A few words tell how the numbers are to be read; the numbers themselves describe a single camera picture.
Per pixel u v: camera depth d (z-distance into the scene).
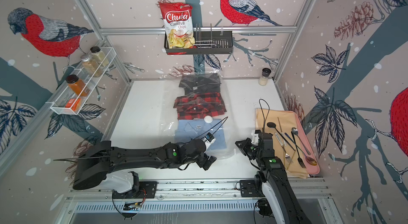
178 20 0.81
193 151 0.59
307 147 0.86
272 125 0.93
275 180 0.53
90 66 0.75
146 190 0.73
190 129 0.94
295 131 0.92
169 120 0.98
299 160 0.82
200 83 1.15
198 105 1.01
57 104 0.65
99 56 0.81
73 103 0.67
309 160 0.81
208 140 0.68
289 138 0.90
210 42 0.95
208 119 0.97
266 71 1.10
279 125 0.95
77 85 0.67
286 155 0.83
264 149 0.64
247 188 0.74
